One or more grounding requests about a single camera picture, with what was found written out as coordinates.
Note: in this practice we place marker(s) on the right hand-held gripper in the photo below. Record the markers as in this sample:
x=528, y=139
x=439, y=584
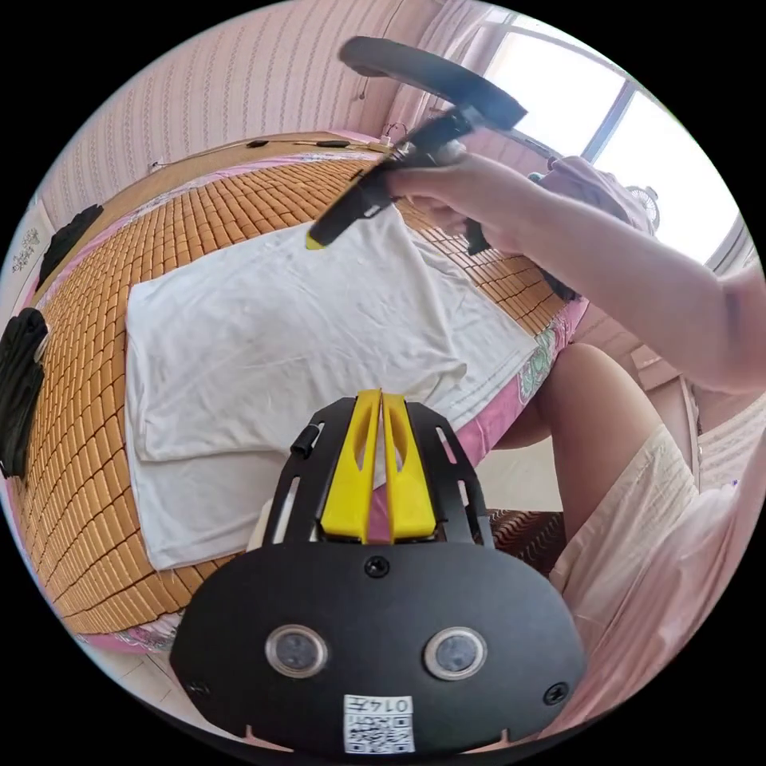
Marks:
x=368, y=194

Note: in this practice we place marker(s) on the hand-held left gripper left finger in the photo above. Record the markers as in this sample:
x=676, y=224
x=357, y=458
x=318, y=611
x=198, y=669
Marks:
x=347, y=479

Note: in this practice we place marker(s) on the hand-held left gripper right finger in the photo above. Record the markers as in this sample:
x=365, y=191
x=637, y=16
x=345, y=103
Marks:
x=407, y=491

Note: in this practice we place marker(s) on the white short sleeve shirt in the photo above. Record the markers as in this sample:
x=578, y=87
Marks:
x=287, y=335

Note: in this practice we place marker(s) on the person's right forearm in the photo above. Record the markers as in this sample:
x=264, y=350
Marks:
x=646, y=299

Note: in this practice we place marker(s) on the person's right hand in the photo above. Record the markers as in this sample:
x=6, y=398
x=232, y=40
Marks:
x=473, y=191

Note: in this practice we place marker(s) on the person's body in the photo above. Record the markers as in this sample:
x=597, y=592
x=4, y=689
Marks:
x=634, y=526

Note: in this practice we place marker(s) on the black garment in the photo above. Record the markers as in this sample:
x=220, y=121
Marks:
x=69, y=239

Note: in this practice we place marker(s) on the bed with woven mat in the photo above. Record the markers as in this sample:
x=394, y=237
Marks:
x=90, y=491

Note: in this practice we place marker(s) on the window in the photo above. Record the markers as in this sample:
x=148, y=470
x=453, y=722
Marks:
x=598, y=96

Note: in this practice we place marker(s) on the pile of clothes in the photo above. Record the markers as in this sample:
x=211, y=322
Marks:
x=21, y=389

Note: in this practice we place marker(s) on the fan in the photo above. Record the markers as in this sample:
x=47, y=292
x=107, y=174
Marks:
x=647, y=203

